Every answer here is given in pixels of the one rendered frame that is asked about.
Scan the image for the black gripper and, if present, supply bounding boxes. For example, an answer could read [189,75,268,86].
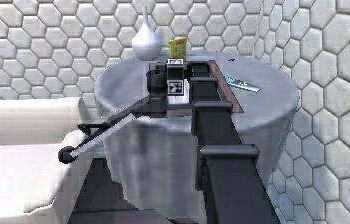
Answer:
[57,64,169,165]

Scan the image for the round table with white cloth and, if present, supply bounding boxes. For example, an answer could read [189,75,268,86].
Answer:
[94,49,300,218]

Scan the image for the white vase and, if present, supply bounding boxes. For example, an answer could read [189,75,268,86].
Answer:
[131,5,163,62]

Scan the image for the white sofa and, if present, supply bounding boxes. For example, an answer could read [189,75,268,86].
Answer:
[0,96,98,224]

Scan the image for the yellow box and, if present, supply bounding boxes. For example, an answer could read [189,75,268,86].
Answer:
[168,36,188,61]

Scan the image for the blue grey remote control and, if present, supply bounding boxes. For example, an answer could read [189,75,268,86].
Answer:
[224,75,262,94]

